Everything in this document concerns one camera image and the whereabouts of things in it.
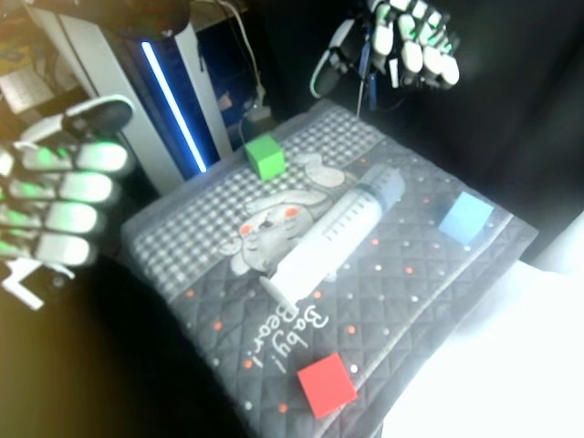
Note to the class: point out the white power plug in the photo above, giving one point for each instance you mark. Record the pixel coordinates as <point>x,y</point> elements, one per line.
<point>260,111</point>

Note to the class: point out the light blue block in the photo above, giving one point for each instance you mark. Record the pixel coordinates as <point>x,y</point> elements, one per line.
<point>465,219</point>

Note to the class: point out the red block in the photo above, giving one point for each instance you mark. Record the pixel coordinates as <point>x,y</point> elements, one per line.
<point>326,385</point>

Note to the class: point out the large clear plastic syringe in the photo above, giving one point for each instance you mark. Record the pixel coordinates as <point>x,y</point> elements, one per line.
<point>328,228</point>

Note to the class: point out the white column with blue light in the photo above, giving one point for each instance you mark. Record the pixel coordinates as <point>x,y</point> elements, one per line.
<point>114,82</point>

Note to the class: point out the white angled camera bracket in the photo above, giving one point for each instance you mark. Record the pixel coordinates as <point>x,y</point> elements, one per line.
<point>23,292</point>

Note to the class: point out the grey quilt with bear print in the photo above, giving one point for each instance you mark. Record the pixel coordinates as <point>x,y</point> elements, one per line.
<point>388,283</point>

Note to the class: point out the green block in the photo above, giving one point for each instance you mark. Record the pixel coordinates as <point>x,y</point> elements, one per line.
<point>267,159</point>

